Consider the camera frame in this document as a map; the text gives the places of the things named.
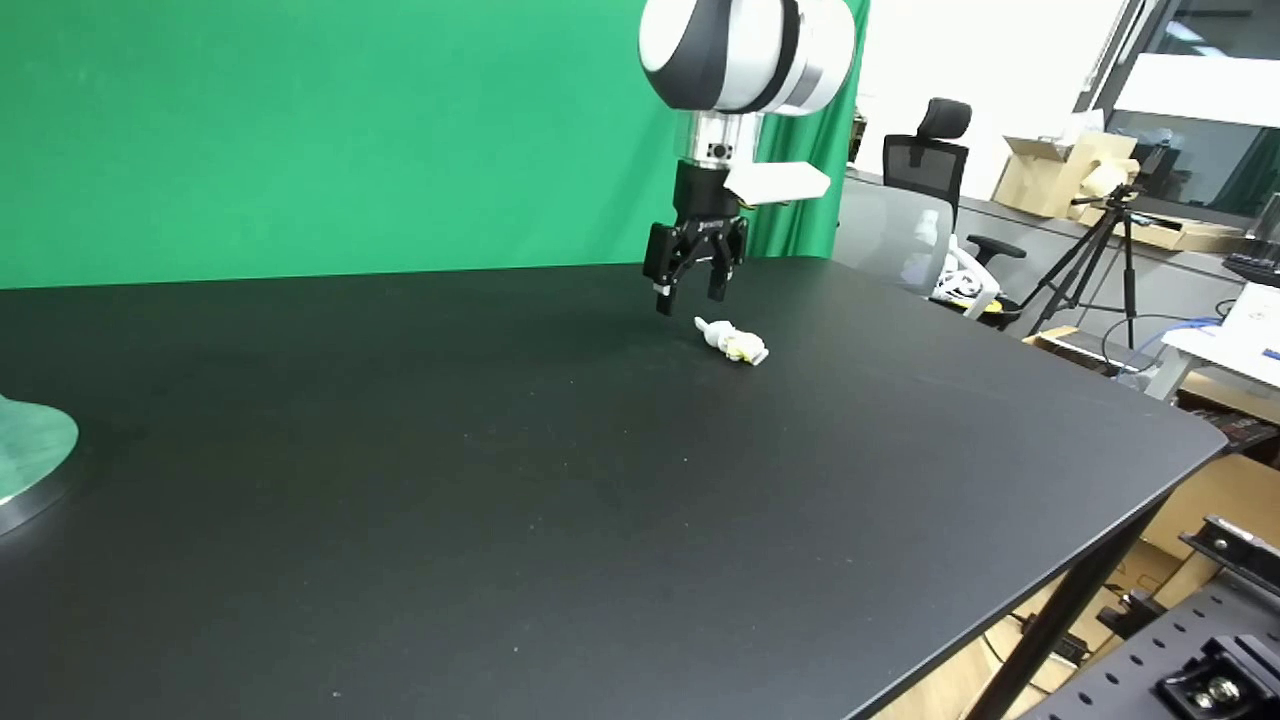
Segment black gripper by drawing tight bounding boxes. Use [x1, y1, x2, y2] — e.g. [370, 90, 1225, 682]
[644, 158, 752, 322]

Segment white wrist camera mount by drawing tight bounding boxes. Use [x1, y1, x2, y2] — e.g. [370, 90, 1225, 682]
[726, 158, 838, 211]

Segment printed paper sheets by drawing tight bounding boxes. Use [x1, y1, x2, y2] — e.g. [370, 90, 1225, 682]
[929, 244, 1007, 326]

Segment black office chair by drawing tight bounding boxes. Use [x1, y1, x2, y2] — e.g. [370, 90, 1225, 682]
[881, 96, 1034, 273]

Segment open cardboard box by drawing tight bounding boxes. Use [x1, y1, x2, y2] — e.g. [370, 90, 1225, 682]
[994, 129, 1145, 223]

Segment black camera tripod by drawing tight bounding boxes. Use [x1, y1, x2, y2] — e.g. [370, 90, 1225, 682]
[1017, 182, 1158, 361]

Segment white side desk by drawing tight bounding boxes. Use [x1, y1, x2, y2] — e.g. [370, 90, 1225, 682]
[1158, 281, 1280, 401]

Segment flat green backdrop screen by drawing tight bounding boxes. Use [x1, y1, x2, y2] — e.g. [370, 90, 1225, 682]
[0, 0, 698, 293]

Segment black perforated breadboard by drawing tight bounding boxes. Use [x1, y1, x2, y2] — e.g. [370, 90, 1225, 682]
[1017, 572, 1280, 720]

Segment black bracket with silver screw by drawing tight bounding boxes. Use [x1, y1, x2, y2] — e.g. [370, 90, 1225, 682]
[1158, 632, 1280, 720]

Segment white plush toy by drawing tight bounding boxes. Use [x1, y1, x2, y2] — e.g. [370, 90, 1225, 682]
[693, 314, 777, 374]

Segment pale base plate with pegs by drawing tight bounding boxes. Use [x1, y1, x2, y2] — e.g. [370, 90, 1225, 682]
[0, 391, 86, 511]

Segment black table leg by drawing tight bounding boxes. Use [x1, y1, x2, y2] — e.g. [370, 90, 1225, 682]
[966, 496, 1170, 720]

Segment green draped curtain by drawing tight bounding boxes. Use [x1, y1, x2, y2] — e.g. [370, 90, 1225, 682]
[741, 0, 871, 263]

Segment black clamp bracket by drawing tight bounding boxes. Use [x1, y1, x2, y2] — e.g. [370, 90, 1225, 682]
[1178, 511, 1280, 603]

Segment grey chair back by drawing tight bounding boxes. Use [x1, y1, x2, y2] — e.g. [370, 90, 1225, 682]
[828, 176, 961, 302]

